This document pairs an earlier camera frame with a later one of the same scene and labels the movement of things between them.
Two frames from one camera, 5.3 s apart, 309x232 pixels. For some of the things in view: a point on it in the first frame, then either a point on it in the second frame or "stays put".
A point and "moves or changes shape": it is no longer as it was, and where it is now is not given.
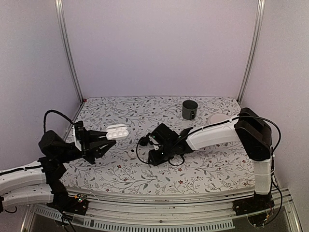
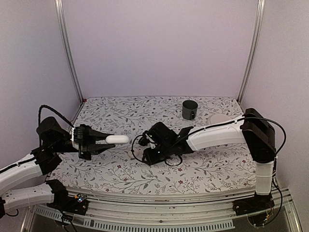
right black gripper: (156, 160) stays put
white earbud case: (117, 132) moves or changes shape
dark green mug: (189, 109) stays put
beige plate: (217, 118) stays put
